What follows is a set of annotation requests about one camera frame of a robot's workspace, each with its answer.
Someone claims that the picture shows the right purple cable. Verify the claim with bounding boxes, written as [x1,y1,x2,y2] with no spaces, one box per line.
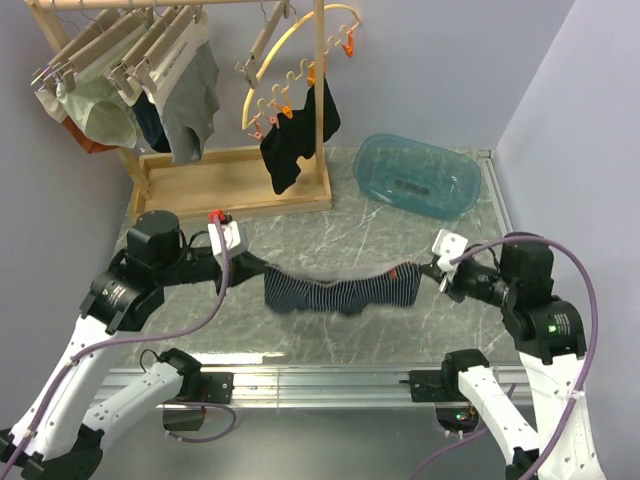
[409,236,599,480]

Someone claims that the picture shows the light green hanging underwear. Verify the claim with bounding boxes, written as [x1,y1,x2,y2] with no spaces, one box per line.
[56,49,139,149]

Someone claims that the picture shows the blue plastic basin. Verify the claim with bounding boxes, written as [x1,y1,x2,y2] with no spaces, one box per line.
[353,134,481,220]

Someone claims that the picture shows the wooden clothes rack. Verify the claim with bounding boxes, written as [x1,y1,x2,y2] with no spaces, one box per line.
[24,0,334,229]

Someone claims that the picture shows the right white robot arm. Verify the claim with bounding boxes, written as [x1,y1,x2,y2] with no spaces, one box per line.
[409,229,605,479]

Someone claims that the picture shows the purple cable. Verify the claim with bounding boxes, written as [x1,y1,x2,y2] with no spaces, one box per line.
[0,224,237,474]
[409,236,599,480]

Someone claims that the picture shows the beige hanger with green underwear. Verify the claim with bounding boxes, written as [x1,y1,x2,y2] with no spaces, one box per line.
[31,8,154,92]

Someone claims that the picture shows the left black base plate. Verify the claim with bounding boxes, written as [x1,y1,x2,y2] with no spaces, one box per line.
[189,371,234,405]

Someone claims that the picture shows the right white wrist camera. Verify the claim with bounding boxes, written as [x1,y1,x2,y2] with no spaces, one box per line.
[431,229,469,273]

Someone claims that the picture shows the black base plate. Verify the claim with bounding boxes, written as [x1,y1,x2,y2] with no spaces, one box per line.
[399,369,450,403]
[189,371,234,405]

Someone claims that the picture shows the beige hanger with grey underwear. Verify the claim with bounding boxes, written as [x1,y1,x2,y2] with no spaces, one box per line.
[121,5,203,103]

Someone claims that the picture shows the empty beige clip hanger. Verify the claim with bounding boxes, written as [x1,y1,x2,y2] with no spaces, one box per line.
[235,0,292,89]

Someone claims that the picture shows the navy striped underwear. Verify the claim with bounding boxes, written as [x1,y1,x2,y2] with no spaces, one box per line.
[264,261,421,316]

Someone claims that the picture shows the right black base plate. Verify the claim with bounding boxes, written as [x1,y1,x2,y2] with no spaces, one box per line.
[399,369,450,403]

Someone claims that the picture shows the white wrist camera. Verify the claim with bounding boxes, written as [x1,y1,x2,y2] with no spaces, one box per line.
[208,209,249,260]
[431,229,469,273]

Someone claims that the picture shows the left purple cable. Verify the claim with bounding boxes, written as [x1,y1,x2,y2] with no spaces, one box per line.
[0,224,237,474]

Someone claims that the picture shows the grey hanging underwear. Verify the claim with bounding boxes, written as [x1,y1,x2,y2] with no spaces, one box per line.
[150,21,219,165]

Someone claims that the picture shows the dark blue hanging underwear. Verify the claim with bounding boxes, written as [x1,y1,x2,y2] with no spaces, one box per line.
[132,91,171,153]

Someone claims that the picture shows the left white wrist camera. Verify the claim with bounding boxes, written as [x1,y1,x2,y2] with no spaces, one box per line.
[208,209,249,260]

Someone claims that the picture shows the yellow curved clip hanger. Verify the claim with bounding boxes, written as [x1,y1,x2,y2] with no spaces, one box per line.
[241,3,361,132]

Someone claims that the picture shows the black hanging underwear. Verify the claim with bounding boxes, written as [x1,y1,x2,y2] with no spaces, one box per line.
[260,87,316,195]

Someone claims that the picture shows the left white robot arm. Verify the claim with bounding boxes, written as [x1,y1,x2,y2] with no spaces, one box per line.
[1,210,267,479]

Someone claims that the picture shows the orange hanging underwear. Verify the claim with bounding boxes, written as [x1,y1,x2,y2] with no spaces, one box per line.
[61,116,118,154]

